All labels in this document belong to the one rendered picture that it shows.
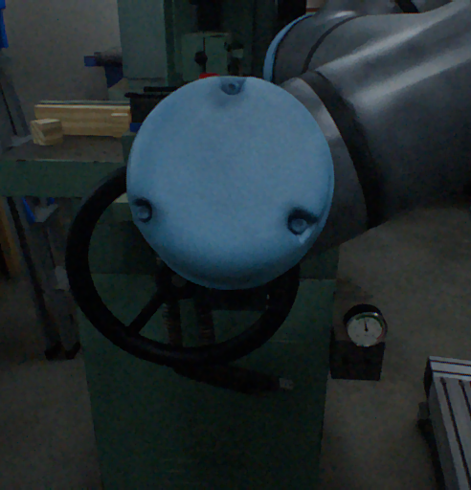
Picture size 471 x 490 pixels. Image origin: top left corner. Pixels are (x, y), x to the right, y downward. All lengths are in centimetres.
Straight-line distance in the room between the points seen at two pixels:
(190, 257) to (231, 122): 5
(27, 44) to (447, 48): 325
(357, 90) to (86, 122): 79
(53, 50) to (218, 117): 320
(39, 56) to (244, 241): 325
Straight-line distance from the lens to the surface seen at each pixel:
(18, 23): 341
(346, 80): 21
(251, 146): 17
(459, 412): 138
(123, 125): 92
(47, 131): 90
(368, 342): 81
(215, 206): 17
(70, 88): 337
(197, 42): 84
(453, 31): 23
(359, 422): 162
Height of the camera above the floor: 109
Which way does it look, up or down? 25 degrees down
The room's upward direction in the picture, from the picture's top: straight up
